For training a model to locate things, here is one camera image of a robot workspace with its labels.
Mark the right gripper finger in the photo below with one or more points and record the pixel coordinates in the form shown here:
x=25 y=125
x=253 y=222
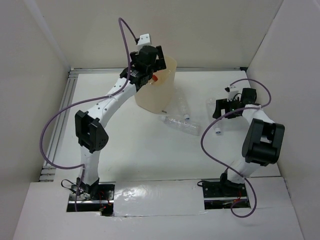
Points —
x=218 y=112
x=222 y=103

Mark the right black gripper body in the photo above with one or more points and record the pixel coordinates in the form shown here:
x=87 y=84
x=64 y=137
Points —
x=234 y=104

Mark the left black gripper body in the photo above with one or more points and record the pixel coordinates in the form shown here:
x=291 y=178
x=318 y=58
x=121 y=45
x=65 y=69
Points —
x=134 y=56

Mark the clear bottle white cap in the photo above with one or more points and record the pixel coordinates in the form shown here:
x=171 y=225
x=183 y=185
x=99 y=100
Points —
x=210 y=104

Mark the red-capped labelled small bottle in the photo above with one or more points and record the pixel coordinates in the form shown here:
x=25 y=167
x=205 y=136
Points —
x=155 y=78

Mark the clear bottle blue cap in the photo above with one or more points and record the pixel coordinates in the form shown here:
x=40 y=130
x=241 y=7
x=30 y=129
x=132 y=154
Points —
x=183 y=107

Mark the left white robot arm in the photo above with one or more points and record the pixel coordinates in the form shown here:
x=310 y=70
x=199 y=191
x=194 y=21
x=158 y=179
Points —
x=90 y=125

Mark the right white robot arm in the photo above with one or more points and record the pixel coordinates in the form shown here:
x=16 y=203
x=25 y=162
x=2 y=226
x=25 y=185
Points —
x=263 y=141

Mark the beige plastic bin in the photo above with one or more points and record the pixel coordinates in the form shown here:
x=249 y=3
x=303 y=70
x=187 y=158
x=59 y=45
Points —
x=156 y=95

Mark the white taped front panel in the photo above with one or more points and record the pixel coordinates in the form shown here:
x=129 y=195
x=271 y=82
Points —
x=158 y=198

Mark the aluminium frame rail back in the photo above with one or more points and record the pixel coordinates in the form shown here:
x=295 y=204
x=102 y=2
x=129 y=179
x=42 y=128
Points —
x=178 y=69

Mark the aluminium frame rail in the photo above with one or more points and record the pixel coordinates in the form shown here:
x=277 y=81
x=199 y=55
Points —
x=48 y=171
x=178 y=69

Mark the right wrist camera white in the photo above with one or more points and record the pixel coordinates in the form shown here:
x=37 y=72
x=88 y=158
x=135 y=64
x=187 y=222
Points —
x=232 y=91

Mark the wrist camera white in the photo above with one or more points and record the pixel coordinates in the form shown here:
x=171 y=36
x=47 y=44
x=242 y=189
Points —
x=143 y=40
x=232 y=91

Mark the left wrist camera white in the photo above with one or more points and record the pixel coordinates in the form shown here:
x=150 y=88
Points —
x=143 y=40

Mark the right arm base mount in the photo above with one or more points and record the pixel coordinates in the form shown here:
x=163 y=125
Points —
x=218 y=196

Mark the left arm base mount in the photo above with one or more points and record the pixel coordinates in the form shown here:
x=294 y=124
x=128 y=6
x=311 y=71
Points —
x=100 y=200

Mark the aluminium frame rail left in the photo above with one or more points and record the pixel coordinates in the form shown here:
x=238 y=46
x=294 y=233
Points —
x=48 y=171

